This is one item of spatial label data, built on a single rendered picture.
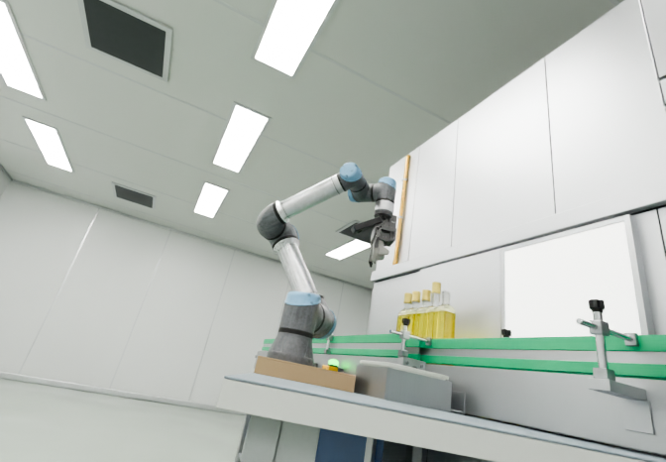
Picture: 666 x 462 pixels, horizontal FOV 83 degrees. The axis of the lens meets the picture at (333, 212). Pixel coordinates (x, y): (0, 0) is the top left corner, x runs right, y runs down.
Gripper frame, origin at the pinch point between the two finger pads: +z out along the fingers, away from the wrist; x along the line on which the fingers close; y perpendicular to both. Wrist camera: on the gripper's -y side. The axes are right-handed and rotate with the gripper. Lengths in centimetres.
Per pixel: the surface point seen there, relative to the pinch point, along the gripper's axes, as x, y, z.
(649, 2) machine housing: -85, 35, -41
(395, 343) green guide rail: 5.8, 14.1, 25.9
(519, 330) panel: -15, 48, 17
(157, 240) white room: 526, -284, -126
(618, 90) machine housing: -49, 62, -58
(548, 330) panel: -24, 51, 17
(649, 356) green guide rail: -61, 47, 27
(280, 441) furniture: -77, -22, 50
